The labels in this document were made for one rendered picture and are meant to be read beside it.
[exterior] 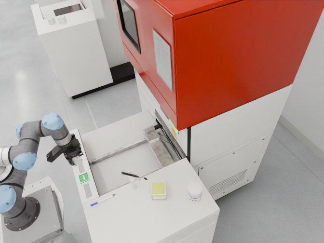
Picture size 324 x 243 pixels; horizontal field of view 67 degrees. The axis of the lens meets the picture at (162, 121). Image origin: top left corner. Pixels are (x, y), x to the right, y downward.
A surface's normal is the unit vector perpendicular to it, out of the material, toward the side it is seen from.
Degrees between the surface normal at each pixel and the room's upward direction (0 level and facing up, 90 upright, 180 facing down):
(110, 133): 0
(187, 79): 90
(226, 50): 90
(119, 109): 0
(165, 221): 0
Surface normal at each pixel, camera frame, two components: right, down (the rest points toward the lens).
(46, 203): -0.04, -0.65
